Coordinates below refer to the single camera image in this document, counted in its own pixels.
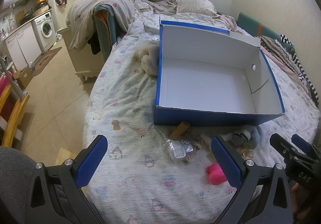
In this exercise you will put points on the pink plush toy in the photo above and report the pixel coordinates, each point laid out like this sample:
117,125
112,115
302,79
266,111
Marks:
215,174

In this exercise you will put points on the beige lace scrunchie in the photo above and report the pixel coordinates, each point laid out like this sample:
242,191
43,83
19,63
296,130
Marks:
245,152

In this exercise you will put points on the small cardboard box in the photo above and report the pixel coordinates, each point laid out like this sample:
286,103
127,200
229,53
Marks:
23,77

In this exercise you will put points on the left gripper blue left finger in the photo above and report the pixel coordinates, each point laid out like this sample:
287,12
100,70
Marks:
89,159

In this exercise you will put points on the clear packaged cartoon item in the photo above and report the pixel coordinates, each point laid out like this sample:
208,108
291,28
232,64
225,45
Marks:
179,149

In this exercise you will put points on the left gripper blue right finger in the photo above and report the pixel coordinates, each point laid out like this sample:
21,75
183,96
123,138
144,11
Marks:
229,161

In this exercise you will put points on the brown floor mat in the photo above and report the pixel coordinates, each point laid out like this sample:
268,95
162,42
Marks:
44,60

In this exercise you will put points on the yellow wooden chair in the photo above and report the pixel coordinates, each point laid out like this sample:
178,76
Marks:
16,115

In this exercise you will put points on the light blue plush toy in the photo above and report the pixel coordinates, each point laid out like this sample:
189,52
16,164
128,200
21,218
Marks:
247,135

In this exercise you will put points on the green headboard cushion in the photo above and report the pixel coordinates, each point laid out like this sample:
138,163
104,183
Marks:
257,29

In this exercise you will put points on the brown cardboard tube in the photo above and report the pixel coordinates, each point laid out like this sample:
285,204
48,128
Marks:
180,130

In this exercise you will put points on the person's right hand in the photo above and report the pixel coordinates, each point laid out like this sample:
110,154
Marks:
301,204

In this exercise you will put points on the white kitchen cabinet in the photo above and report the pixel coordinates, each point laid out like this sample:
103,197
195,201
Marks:
23,47

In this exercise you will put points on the white washing machine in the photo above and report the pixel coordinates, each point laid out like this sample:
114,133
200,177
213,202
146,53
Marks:
44,31

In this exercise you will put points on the blue white cardboard box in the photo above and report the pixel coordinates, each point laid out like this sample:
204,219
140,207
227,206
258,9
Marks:
213,77

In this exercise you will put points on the checkered quilt blanket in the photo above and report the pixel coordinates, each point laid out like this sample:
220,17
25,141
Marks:
85,16

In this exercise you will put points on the floral pillow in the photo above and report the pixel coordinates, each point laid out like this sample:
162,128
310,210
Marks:
204,7

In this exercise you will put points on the black white striped cloth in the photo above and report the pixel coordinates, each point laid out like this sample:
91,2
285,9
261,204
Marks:
298,60

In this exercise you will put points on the cream bed frame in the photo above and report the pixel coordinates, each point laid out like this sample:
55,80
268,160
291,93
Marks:
86,64

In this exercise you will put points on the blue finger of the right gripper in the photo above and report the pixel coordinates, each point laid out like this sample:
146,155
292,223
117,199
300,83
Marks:
301,143
282,146

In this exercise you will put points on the cream fluffy plush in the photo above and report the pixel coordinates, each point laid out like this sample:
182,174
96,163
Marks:
147,54

